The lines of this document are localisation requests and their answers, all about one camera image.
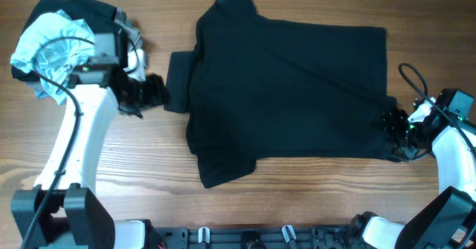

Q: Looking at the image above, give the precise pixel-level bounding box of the black t-shirt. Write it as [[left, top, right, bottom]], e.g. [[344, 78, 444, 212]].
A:
[[166, 0, 396, 188]]

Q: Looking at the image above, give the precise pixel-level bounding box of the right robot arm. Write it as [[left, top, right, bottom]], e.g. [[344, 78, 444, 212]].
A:
[[345, 88, 475, 248]]

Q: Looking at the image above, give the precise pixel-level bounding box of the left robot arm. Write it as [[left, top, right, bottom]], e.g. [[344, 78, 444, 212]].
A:
[[11, 33, 169, 248]]

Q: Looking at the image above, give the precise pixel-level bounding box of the grey beige folded garment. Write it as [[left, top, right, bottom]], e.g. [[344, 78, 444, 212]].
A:
[[114, 7, 143, 48]]

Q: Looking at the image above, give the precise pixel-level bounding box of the black folded garment in pile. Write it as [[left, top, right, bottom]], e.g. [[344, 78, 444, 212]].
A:
[[11, 0, 126, 82]]

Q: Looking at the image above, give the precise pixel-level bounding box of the light blue garment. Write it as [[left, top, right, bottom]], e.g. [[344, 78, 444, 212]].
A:
[[10, 10, 94, 85]]

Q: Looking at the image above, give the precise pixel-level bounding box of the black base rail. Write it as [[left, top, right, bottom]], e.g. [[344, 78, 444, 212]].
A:
[[155, 225, 365, 249]]

